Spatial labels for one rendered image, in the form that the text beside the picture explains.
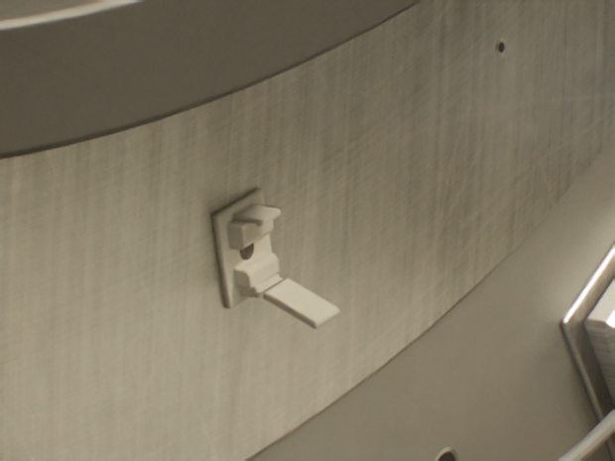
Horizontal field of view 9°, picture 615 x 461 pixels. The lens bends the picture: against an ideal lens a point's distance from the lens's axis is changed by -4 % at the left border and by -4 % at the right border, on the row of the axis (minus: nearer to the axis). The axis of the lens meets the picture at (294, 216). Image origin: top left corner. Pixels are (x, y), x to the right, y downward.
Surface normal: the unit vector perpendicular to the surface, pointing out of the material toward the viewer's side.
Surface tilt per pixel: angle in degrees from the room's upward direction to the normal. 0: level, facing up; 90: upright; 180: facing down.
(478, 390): 90
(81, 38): 90
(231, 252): 90
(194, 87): 90
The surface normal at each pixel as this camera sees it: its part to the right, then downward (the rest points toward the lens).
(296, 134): 0.77, 0.15
